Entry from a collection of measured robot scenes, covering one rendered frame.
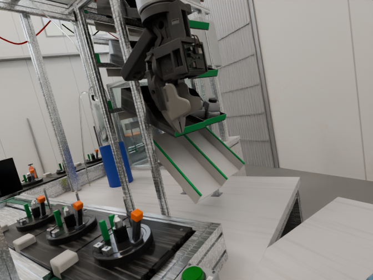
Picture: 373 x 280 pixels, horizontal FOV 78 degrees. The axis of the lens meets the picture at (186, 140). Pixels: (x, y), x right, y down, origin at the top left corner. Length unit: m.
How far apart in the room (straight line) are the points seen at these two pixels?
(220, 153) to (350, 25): 2.51
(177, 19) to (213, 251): 0.50
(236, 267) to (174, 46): 0.52
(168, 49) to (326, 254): 0.58
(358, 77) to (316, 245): 2.59
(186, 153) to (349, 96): 2.61
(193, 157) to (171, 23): 0.50
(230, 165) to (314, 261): 0.41
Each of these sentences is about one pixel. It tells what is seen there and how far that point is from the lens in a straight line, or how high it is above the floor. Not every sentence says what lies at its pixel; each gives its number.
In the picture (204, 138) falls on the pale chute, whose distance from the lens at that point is 0.94.
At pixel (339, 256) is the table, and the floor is 0.86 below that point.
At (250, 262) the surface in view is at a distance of 0.66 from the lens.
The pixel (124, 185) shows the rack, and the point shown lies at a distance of 0.86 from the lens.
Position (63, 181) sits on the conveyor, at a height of 0.93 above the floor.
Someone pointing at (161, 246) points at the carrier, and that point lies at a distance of 0.58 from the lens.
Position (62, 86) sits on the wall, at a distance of 8.56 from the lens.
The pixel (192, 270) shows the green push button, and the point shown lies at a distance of 0.49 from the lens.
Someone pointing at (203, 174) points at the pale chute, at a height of 1.04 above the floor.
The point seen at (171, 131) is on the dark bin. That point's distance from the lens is 0.65.
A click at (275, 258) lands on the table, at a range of 0.67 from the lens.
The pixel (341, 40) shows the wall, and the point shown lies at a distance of 3.21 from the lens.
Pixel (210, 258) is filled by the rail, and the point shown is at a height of 0.91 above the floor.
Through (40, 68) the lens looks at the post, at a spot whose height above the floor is 1.68.
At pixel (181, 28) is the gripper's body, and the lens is 0.40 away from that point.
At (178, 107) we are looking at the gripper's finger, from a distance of 0.40.
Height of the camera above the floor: 1.27
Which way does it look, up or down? 8 degrees down
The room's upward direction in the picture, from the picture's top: 12 degrees counter-clockwise
